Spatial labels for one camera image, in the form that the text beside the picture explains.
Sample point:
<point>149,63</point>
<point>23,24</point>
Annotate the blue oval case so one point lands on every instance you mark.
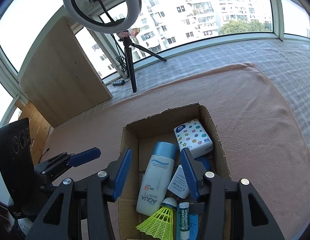
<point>206,163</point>

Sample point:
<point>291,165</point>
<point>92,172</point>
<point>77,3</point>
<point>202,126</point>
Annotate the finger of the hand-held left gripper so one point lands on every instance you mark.
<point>84,156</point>

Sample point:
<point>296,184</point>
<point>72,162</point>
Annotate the black paper tag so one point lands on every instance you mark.
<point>196,208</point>

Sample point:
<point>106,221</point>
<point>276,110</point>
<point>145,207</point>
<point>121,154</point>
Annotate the white window frame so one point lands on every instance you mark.
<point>276,10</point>

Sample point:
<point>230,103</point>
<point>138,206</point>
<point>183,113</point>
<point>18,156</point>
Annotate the yellow-green shuttlecock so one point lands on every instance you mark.
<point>162,217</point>

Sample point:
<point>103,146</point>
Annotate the cardboard box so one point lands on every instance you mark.
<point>155,125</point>

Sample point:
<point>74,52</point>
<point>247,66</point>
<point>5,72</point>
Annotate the white patterned tissue pack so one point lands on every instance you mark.
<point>192,135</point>

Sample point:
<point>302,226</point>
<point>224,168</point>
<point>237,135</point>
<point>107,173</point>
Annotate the light wooden board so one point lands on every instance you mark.
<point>62,75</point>

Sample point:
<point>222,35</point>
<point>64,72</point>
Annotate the green lip balm tube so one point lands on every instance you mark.
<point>184,220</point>

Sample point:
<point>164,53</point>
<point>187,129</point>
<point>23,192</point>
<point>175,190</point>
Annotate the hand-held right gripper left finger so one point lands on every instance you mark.
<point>122,172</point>

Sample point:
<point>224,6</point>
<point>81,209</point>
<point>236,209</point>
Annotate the white charger plug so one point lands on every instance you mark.
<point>178,182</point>

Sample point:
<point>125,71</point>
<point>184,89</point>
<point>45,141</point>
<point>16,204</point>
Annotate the white sunscreen bottle blue cap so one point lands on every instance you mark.
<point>157,175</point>

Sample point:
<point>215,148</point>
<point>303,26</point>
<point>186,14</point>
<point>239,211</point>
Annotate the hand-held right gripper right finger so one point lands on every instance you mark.
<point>188,172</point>

